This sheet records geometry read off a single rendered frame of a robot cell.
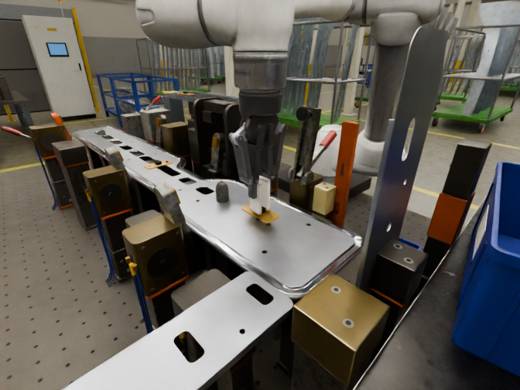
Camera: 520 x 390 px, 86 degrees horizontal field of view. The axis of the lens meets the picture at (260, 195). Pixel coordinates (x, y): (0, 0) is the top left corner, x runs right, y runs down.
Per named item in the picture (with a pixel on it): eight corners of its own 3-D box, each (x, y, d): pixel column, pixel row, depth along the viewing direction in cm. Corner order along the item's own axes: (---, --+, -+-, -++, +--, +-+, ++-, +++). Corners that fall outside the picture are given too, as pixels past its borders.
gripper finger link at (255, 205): (262, 182, 54) (259, 183, 54) (261, 213, 57) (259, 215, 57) (252, 178, 56) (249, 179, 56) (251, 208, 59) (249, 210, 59)
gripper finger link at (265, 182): (257, 176, 57) (260, 175, 58) (258, 206, 60) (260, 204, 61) (268, 180, 55) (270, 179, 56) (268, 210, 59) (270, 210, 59)
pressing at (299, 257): (63, 135, 129) (62, 131, 128) (114, 127, 143) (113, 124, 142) (295, 309, 40) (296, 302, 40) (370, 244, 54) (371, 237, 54)
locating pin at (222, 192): (213, 205, 69) (211, 180, 66) (224, 201, 71) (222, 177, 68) (221, 210, 67) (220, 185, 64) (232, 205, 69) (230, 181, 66)
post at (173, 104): (173, 179, 156) (161, 95, 137) (186, 175, 161) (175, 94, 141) (180, 183, 151) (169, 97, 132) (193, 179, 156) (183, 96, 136)
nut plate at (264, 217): (240, 209, 61) (240, 203, 60) (253, 203, 63) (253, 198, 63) (268, 224, 55) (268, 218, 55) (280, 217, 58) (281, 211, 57)
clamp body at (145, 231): (141, 366, 62) (100, 236, 47) (187, 333, 70) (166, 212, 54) (154, 388, 58) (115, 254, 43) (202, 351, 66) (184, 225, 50)
